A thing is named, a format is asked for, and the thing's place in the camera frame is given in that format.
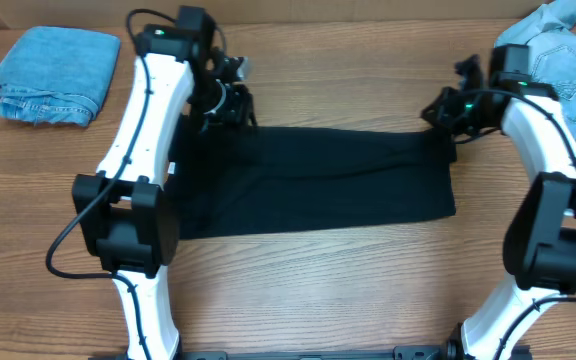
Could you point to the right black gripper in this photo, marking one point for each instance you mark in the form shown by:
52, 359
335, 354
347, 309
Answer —
444, 111

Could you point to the folded blue jeans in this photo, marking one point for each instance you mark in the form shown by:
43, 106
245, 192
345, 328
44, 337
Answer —
57, 75

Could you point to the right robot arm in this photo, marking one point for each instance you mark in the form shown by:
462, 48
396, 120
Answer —
539, 249

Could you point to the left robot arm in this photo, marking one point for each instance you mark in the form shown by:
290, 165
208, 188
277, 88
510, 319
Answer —
126, 219

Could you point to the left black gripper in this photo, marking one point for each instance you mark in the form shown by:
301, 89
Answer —
238, 110

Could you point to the black t-shirt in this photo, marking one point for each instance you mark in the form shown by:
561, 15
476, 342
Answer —
264, 180

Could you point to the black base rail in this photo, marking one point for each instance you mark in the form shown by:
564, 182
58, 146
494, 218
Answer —
308, 355

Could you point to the light blue denim jeans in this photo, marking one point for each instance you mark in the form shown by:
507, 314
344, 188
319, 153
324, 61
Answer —
552, 51

